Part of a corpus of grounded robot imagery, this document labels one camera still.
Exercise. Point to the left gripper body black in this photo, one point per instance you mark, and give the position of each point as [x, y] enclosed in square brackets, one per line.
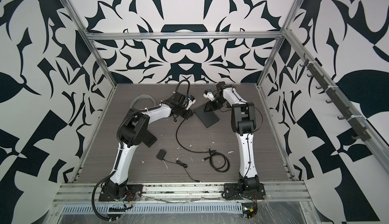
[186, 113]

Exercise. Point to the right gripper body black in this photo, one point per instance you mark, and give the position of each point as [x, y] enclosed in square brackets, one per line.
[215, 105]

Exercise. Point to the black network switch box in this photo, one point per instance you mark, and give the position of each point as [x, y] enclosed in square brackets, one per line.
[207, 118]

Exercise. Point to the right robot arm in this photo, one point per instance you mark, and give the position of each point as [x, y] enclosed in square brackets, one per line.
[243, 123]

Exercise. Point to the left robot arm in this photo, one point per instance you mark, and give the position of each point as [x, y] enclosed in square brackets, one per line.
[133, 131]

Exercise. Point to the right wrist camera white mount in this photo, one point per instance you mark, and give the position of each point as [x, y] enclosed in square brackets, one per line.
[208, 94]

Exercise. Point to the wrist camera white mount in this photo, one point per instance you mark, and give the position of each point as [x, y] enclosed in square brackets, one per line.
[208, 94]
[190, 102]

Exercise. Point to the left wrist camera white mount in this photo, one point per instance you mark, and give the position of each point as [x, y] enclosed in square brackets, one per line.
[190, 102]

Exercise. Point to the small black adapter with cable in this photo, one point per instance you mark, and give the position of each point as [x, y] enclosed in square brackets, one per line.
[161, 156]

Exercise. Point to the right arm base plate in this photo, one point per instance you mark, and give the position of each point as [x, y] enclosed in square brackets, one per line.
[233, 191]

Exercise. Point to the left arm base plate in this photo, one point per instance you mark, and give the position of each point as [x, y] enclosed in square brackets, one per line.
[122, 192]

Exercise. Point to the white slotted cable duct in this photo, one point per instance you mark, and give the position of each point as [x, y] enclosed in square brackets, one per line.
[159, 208]

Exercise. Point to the front aluminium rail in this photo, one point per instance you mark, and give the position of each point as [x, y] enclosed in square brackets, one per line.
[188, 192]

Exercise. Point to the aluminium frame crossbar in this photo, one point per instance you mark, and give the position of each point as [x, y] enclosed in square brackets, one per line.
[182, 35]

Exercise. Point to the wall hook rack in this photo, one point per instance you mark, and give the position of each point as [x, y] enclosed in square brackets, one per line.
[338, 99]

